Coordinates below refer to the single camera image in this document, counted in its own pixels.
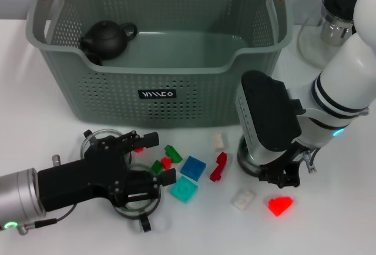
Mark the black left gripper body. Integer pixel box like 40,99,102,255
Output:
37,136,130,212

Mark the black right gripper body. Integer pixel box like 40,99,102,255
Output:
281,143,308,167

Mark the glass teacup black sleeve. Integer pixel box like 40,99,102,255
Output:
113,163,162,233
236,136,265,179
79,128,132,165

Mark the grey-green perforated storage bin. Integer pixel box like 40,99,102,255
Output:
26,0,294,129

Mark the small green building brick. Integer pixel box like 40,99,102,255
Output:
151,160,164,175

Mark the teal square building plate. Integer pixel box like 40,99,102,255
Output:
169,175,199,204

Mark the long green building brick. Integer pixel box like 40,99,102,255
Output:
163,145,183,164

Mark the blue square building plate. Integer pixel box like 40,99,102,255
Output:
180,155,207,182

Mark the bright red slope brick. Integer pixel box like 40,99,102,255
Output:
268,196,294,217

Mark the white two-stud building brick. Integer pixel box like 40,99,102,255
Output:
230,189,256,212

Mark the dark red curved brick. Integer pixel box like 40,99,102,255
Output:
210,151,229,182

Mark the cream long building brick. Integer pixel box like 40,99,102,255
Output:
213,133,226,152

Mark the black clay teapot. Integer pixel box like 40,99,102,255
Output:
79,19,139,61

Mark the glass pitcher black lid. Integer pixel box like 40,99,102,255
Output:
297,0,362,69

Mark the grey left gripper cable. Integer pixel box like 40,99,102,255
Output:
17,203,79,235

